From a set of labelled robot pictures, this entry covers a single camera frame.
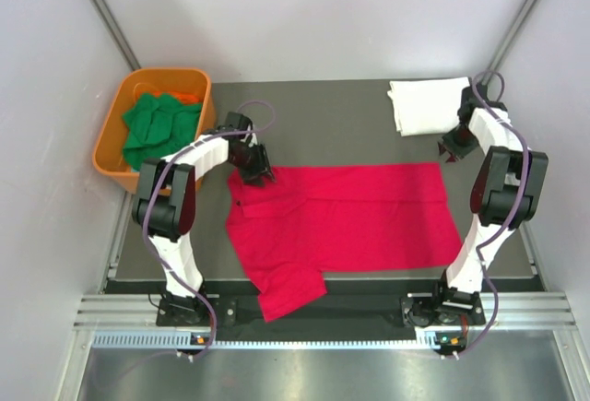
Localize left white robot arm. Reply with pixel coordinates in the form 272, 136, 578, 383
132, 112, 275, 326

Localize orange plastic bin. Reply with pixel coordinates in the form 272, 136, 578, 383
92, 67, 217, 194

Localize folded white t shirt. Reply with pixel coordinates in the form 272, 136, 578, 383
387, 77, 469, 136

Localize red polo shirt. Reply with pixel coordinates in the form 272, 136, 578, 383
226, 163, 462, 322

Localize grey slotted cable duct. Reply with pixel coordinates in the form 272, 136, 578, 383
91, 330, 459, 350

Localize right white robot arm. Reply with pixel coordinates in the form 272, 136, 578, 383
430, 82, 549, 325

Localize orange t shirt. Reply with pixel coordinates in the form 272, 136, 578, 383
153, 91, 202, 104

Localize green t shirt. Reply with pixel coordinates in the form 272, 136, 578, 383
122, 92, 203, 171

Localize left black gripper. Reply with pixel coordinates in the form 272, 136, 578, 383
229, 142, 275, 187

